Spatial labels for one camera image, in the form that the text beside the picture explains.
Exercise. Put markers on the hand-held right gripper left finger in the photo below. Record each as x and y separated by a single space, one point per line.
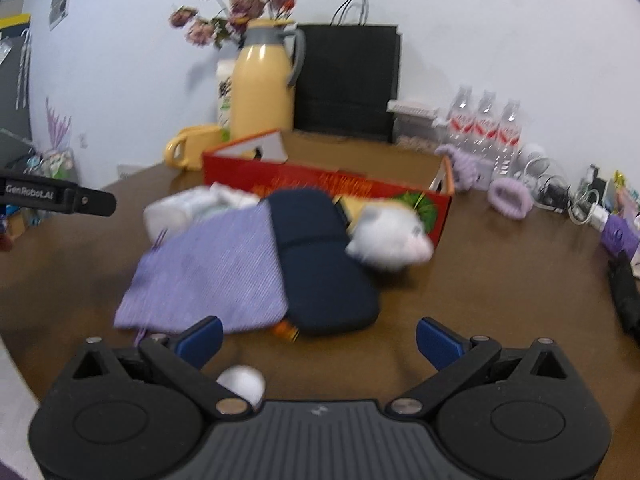
202 341

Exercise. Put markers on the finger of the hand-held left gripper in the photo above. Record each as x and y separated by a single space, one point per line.
92 201

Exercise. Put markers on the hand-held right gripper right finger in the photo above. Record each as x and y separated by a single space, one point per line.
437 342

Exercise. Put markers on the white round lid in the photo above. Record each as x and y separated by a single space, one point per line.
242 382

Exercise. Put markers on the purple cloth pouch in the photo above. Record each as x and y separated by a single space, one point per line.
200 270

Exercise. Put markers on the clear plastic bag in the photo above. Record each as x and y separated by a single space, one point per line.
175 210

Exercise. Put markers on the white plush toy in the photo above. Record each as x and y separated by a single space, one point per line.
390 240

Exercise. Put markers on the navy blue case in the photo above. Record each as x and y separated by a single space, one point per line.
320 270

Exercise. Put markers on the red cardboard box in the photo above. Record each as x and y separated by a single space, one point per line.
300 177

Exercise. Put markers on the white vented appliance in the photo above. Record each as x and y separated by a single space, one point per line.
132 171

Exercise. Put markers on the small orange item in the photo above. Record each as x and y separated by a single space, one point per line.
287 331

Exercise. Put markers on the dark board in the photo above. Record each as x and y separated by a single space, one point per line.
12 85

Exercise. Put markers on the yellow mug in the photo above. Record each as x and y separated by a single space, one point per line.
197 147

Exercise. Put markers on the white milk carton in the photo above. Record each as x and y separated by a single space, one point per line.
225 95

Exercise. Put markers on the black folded umbrella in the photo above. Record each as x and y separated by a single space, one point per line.
625 290

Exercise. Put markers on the yellow thermos jug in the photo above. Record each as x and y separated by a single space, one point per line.
260 95

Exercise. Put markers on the white charger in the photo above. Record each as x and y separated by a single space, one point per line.
599 217

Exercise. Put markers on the white round gadget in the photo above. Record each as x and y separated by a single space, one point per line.
532 155

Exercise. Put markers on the purple tissue pack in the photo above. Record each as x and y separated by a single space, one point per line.
620 232

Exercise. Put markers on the clear seed container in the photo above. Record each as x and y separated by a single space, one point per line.
415 125

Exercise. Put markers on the clear water bottle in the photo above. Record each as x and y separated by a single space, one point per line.
460 120
509 135
484 127

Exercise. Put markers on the black adapter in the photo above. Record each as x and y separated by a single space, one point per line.
593 177

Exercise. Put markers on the yellow snack packet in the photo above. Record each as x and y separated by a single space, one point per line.
627 190

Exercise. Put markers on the dried flower bouquet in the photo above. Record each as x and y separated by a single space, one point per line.
245 7

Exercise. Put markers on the black paper bag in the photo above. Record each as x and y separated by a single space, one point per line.
345 80

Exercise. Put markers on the white wall socket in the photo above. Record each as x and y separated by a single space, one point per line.
83 140

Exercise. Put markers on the purple wall sticker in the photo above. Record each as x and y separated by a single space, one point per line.
57 127

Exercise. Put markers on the wall poster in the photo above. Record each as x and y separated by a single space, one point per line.
62 2

